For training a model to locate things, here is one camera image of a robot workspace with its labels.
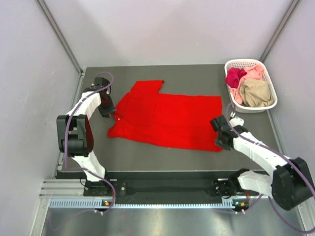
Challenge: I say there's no red t shirt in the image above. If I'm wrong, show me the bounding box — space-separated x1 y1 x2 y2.
107 80 222 152

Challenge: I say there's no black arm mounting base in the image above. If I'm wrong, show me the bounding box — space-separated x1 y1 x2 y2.
56 171 246 205

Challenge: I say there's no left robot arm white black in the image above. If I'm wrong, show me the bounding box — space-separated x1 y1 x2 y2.
56 72 116 197

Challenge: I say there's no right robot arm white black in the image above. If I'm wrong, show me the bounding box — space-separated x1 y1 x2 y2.
210 116 315 211

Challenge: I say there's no beige t shirt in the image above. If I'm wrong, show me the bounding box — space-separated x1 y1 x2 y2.
239 79 274 108

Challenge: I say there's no white plastic laundry basket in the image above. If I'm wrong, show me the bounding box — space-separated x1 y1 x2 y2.
224 59 278 113

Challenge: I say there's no magenta t shirt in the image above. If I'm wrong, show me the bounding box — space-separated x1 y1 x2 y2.
225 67 247 89

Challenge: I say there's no pink t shirt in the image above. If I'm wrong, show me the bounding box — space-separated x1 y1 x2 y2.
230 64 264 105

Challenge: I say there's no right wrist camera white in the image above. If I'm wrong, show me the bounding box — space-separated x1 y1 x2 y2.
229 111 245 127

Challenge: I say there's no slotted cable duct rail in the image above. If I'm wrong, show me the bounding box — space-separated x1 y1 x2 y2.
49 198 249 209

